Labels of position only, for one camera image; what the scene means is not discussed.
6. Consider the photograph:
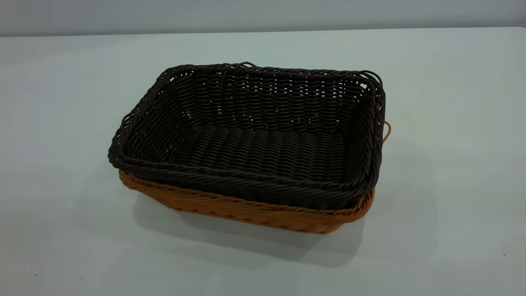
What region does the orange-brown wicker basket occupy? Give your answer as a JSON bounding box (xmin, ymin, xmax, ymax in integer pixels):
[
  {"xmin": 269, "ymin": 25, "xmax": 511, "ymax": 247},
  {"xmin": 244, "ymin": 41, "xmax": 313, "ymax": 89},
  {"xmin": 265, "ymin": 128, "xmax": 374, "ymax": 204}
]
[{"xmin": 118, "ymin": 121, "xmax": 392, "ymax": 235}]

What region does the dark brown wicker basket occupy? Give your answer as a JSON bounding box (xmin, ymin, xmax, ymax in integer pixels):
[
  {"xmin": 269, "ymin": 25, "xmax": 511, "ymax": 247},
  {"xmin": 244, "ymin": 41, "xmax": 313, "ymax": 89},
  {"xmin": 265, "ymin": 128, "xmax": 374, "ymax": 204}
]
[{"xmin": 108, "ymin": 62, "xmax": 387, "ymax": 211}]

